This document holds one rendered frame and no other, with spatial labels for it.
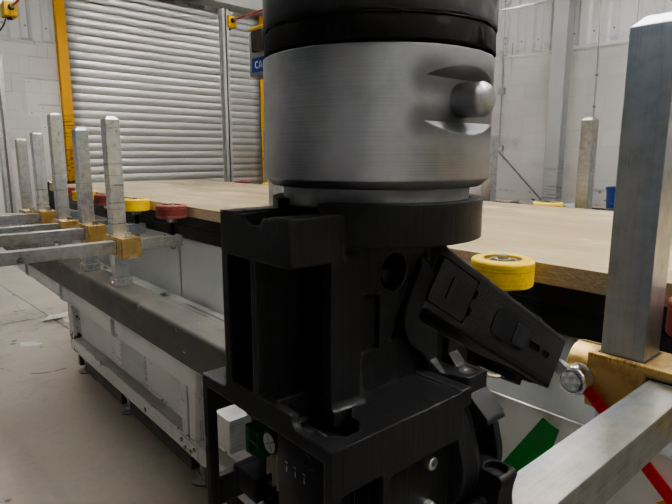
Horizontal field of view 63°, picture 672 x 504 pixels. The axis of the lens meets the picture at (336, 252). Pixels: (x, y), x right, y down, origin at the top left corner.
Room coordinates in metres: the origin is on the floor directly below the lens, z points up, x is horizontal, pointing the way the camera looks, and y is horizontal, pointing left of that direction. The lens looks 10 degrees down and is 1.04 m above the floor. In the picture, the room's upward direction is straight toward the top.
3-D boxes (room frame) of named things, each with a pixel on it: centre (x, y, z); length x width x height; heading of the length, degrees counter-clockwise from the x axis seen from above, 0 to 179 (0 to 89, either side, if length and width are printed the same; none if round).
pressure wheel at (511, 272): (0.70, -0.22, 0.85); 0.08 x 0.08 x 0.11
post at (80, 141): (1.58, 0.73, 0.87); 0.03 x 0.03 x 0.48; 41
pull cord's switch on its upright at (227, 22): (3.11, 0.58, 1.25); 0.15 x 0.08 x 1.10; 41
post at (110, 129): (1.39, 0.56, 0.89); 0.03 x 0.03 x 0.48; 41
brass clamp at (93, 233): (1.57, 0.71, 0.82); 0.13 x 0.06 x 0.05; 41
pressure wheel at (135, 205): (1.64, 0.60, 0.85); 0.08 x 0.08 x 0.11
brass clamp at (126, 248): (1.38, 0.55, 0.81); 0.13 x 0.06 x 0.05; 41
